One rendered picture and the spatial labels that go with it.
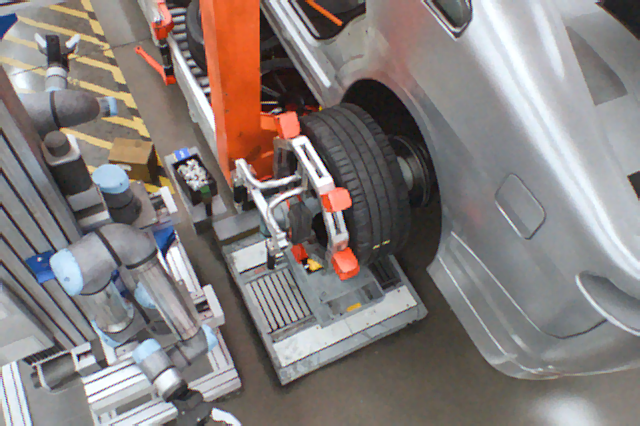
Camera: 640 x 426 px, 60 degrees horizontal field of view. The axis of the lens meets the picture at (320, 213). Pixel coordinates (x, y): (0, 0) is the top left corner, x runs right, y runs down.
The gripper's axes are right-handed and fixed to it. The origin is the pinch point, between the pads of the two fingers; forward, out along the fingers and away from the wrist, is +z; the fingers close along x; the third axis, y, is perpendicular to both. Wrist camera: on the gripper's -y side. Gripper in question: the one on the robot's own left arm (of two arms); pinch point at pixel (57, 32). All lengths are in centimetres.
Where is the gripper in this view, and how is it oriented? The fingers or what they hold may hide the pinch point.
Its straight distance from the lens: 243.4
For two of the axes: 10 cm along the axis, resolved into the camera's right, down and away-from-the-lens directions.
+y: -2.1, 5.4, 8.1
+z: -2.2, -8.4, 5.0
